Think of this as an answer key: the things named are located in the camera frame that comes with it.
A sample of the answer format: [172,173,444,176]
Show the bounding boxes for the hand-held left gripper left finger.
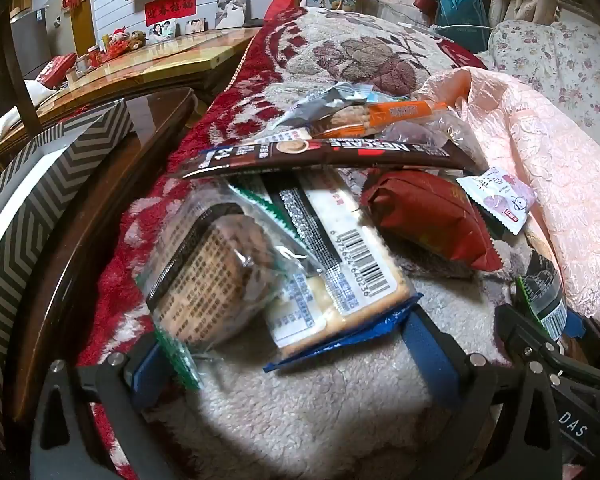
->
[30,342,181,480]

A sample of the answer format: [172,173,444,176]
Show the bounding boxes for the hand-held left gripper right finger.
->
[402,307,566,480]

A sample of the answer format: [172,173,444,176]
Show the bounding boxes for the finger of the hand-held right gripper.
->
[495,304,558,363]
[562,309,600,363]

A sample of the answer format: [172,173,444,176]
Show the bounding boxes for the dark green snack packet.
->
[514,252,568,338]

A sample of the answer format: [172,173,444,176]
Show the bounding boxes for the blue cracker packet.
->
[262,167,423,373]

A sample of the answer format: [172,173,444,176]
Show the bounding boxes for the clear cake packet green edges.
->
[135,180,326,391]

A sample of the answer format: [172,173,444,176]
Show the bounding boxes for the white pink candy packet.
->
[455,165,537,236]

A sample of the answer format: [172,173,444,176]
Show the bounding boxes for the red snack packet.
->
[360,170,503,273]

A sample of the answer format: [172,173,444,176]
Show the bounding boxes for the brown coffee stick sachet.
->
[180,137,481,181]

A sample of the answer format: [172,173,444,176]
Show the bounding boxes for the chevron striped gift box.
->
[0,100,133,453]

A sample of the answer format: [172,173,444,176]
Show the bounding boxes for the orange snack packet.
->
[307,100,451,138]

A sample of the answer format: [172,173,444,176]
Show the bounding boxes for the silver blue snack packet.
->
[275,82,386,128]

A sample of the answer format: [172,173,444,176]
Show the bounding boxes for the dark wooden chair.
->
[0,0,201,461]

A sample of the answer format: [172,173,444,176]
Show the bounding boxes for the pink quilt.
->
[412,67,600,341]

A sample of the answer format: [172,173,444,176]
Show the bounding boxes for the clear packet with purple snack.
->
[385,112,481,161]

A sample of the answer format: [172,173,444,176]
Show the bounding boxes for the floral covered sofa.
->
[365,0,600,161]

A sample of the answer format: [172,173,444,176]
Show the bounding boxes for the glossy wooden table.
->
[22,27,266,116]

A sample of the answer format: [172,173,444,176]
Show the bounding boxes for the red box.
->
[35,52,78,91]

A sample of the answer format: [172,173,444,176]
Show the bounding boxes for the blue bag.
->
[432,0,491,53]

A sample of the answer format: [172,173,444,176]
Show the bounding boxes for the red cream floral blanket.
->
[75,7,556,480]

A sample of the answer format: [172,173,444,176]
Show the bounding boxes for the red white plush doll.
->
[102,27,131,58]

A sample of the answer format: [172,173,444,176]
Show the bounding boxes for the framed couple photo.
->
[147,19,177,45]

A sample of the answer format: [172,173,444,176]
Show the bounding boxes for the grey refrigerator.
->
[10,7,53,66]

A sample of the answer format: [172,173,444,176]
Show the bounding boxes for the red banner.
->
[145,0,197,21]

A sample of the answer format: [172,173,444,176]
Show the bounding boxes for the large wedding photo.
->
[215,0,251,30]

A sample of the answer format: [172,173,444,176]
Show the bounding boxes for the red paper bag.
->
[265,0,306,26]

